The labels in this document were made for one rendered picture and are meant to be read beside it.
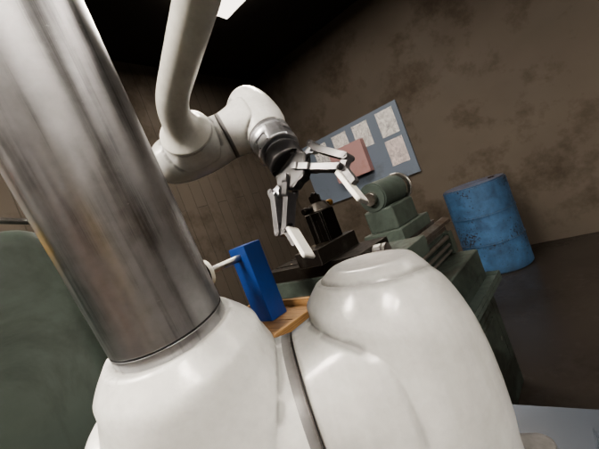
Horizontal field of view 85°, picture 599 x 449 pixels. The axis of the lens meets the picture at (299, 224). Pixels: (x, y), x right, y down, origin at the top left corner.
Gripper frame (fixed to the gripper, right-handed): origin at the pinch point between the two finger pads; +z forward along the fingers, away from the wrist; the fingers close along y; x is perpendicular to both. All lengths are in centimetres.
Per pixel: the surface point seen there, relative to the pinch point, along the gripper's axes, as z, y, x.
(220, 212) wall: -213, -170, 164
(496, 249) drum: -32, -7, 280
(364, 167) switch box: -197, -45, 288
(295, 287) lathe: -18, -42, 41
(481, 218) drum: -57, 4, 268
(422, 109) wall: -192, 42, 287
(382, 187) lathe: -45, -6, 84
